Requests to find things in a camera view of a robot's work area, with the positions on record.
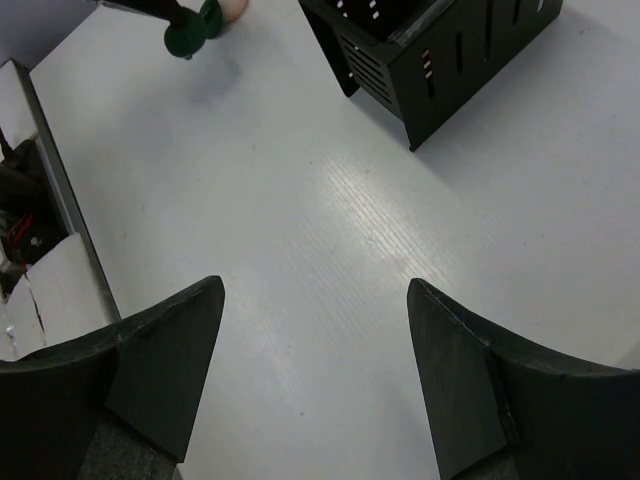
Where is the dark green strapped puff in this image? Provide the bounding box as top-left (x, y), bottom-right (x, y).
top-left (164, 0), bottom-right (224, 59)

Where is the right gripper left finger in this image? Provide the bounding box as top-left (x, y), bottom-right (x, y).
top-left (1, 276), bottom-right (225, 479)

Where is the black slotted organizer box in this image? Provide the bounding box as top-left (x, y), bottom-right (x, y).
top-left (300, 0), bottom-right (563, 151)

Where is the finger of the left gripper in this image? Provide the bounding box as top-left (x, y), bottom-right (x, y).
top-left (97, 0), bottom-right (180, 24)

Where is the peach sponge near left gripper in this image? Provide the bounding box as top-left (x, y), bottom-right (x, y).
top-left (218, 0), bottom-right (248, 24)

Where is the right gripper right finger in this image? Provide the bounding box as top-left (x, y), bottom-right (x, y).
top-left (407, 278), bottom-right (639, 479)

